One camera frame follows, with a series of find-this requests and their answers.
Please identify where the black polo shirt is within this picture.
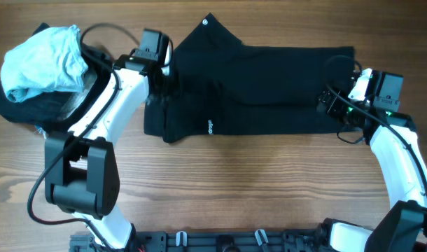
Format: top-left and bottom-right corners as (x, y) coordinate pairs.
(143, 15), (355, 143)

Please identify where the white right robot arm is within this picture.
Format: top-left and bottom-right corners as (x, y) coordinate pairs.
(318, 90), (427, 251)

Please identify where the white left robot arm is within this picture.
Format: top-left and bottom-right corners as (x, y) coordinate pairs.
(40, 52), (172, 251)

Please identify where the black folded garment pile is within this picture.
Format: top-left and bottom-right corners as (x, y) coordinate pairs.
(0, 23), (109, 132)

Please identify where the light blue crumpled garment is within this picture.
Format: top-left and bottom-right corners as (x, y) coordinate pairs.
(0, 24), (88, 103)

